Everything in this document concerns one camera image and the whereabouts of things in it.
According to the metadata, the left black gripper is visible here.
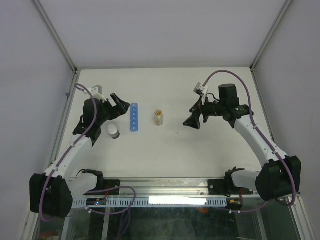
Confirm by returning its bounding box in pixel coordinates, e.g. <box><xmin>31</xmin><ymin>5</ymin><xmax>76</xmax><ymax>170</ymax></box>
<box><xmin>96</xmin><ymin>93</ymin><xmax>130</xmax><ymax>126</ymax></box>

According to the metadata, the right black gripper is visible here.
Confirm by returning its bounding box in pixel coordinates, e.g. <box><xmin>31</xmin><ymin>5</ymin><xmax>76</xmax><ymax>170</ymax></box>
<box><xmin>183</xmin><ymin>94</ymin><xmax>226</xmax><ymax>129</ymax></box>

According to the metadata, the blue weekly pill organizer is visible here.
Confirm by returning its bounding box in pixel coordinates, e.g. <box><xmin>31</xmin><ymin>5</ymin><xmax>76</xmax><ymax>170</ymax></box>
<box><xmin>130</xmin><ymin>103</ymin><xmax>139</xmax><ymax>132</ymax></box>

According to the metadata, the clear bottle with orange pills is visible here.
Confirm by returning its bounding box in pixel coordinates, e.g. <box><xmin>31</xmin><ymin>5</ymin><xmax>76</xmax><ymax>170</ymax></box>
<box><xmin>154</xmin><ymin>109</ymin><xmax>164</xmax><ymax>126</ymax></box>

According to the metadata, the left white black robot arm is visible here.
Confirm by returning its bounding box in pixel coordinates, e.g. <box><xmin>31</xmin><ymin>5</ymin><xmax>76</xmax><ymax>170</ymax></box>
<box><xmin>29</xmin><ymin>93</ymin><xmax>131</xmax><ymax>219</ymax></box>

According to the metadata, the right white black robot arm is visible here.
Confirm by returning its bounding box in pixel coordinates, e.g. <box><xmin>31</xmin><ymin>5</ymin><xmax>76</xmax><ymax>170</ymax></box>
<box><xmin>183</xmin><ymin>83</ymin><xmax>302</xmax><ymax>201</ymax></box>

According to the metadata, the white capped pill bottle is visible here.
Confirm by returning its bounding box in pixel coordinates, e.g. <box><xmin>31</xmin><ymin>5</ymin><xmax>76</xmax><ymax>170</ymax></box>
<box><xmin>107</xmin><ymin>124</ymin><xmax>120</xmax><ymax>139</ymax></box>

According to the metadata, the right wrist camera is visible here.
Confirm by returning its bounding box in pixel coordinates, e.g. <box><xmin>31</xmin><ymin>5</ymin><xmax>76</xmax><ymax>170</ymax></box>
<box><xmin>193</xmin><ymin>82</ymin><xmax>209</xmax><ymax>105</ymax></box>

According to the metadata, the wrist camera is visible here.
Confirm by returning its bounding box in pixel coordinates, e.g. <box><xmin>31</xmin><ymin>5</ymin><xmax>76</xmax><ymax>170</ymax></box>
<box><xmin>193</xmin><ymin>82</ymin><xmax>209</xmax><ymax>105</ymax></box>
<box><xmin>88</xmin><ymin>85</ymin><xmax>107</xmax><ymax>102</ymax></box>

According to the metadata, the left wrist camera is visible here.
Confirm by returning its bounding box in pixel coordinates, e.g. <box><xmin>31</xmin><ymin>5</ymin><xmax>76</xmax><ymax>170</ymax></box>
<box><xmin>88</xmin><ymin>85</ymin><xmax>107</xmax><ymax>102</ymax></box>

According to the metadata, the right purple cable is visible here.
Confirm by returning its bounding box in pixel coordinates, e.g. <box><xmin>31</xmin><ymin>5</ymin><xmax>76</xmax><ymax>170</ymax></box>
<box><xmin>204</xmin><ymin>70</ymin><xmax>298</xmax><ymax>215</ymax></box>

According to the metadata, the purple cable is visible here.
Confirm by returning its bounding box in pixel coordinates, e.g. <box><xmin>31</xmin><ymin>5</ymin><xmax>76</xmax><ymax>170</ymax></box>
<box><xmin>39</xmin><ymin>83</ymin><xmax>137</xmax><ymax>222</ymax></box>
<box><xmin>204</xmin><ymin>70</ymin><xmax>298</xmax><ymax>215</ymax></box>

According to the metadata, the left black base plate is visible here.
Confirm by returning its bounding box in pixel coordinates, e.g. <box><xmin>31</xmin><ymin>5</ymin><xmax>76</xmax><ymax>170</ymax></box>
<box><xmin>84</xmin><ymin>179</ymin><xmax>121</xmax><ymax>197</ymax></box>

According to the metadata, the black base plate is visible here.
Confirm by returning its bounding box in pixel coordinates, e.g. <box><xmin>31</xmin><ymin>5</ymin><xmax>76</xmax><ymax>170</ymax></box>
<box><xmin>84</xmin><ymin>179</ymin><xmax>121</xmax><ymax>197</ymax></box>
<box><xmin>207</xmin><ymin>178</ymin><xmax>256</xmax><ymax>197</ymax></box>

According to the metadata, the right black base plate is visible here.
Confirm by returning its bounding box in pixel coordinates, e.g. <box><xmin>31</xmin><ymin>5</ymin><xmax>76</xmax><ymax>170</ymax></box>
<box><xmin>207</xmin><ymin>178</ymin><xmax>256</xmax><ymax>197</ymax></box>

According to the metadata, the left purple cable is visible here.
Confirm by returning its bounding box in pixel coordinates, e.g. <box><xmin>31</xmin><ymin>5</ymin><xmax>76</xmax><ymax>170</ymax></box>
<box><xmin>39</xmin><ymin>83</ymin><xmax>137</xmax><ymax>222</ymax></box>

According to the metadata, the aluminium mounting rail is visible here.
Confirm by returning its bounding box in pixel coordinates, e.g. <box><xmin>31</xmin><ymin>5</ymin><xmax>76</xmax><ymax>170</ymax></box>
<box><xmin>69</xmin><ymin>177</ymin><xmax>261</xmax><ymax>198</ymax></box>

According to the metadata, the white slotted cable duct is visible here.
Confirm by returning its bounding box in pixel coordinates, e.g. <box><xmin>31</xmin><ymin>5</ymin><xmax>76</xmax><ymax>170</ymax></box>
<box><xmin>72</xmin><ymin>196</ymin><xmax>227</xmax><ymax>209</ymax></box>

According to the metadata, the left aluminium frame post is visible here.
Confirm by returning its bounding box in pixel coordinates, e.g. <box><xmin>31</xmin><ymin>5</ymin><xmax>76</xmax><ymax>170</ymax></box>
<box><xmin>31</xmin><ymin>0</ymin><xmax>78</xmax><ymax>74</ymax></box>

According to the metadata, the aluminium frame post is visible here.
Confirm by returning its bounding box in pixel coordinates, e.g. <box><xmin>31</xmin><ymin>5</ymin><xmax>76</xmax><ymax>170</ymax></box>
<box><xmin>250</xmin><ymin>0</ymin><xmax>293</xmax><ymax>72</ymax></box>
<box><xmin>31</xmin><ymin>0</ymin><xmax>78</xmax><ymax>74</ymax></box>

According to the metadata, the right aluminium frame post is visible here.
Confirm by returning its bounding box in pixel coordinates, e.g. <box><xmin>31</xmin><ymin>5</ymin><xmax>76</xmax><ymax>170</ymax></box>
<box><xmin>250</xmin><ymin>0</ymin><xmax>293</xmax><ymax>72</ymax></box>

